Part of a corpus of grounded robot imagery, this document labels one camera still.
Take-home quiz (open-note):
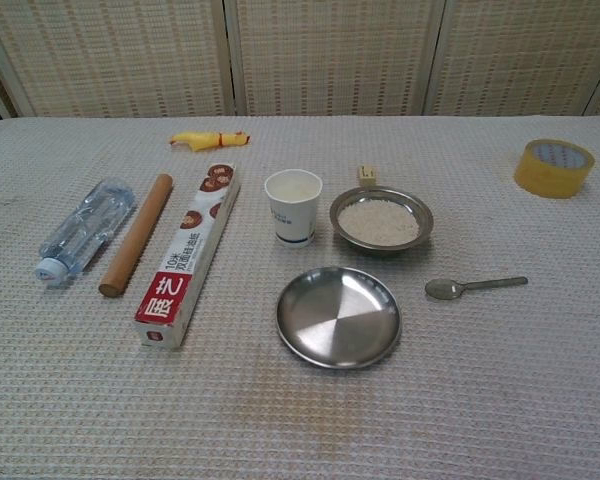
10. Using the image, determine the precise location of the metal spoon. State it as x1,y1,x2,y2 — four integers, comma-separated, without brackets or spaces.
424,276,529,303

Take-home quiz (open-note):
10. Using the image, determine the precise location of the white paper cup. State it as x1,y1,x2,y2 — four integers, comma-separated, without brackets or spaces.
264,169,324,248

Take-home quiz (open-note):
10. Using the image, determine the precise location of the metal bowl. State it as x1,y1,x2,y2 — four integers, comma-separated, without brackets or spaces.
328,185,435,257

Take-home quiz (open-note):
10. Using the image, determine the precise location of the steel bowl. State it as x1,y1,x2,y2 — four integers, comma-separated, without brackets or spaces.
274,266,403,371

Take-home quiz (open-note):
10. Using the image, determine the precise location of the small beige tile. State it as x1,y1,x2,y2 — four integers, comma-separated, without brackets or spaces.
355,164,380,188

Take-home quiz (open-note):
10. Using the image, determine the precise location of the baking paper box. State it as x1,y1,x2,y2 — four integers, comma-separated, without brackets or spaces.
132,161,242,350

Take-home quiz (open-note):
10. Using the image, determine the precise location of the yellow rubber chicken toy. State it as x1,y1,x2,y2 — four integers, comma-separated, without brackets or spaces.
168,128,254,153

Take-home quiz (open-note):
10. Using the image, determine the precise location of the wooden rolling pin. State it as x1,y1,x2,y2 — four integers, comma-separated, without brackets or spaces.
98,173,175,298

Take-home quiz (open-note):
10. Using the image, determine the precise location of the beige woven tablecloth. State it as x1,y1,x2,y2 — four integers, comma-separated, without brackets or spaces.
0,114,600,480

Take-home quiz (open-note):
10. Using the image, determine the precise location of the clear plastic water bottle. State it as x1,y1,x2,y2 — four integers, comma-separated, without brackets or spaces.
33,178,135,290

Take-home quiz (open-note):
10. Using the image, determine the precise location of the yellow tape roll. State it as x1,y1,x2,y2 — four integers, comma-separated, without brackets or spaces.
513,138,597,200

